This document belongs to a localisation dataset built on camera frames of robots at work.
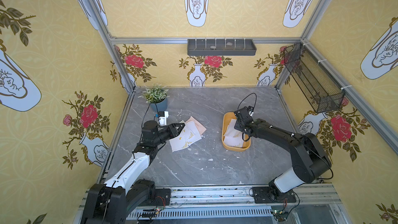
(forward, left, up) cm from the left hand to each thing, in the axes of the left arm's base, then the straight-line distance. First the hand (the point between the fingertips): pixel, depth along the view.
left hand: (185, 125), depth 81 cm
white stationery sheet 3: (+8, -3, -15) cm, 17 cm away
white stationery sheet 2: (+3, -1, -15) cm, 15 cm away
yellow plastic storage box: (-6, -34, -13) cm, 37 cm away
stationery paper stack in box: (-1, -27, -12) cm, 29 cm away
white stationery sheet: (-2, +5, -17) cm, 17 cm away
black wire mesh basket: (+15, -73, +11) cm, 76 cm away
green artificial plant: (+21, +19, +1) cm, 28 cm away
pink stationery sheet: (+7, -9, -15) cm, 19 cm away
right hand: (+6, -32, -10) cm, 34 cm away
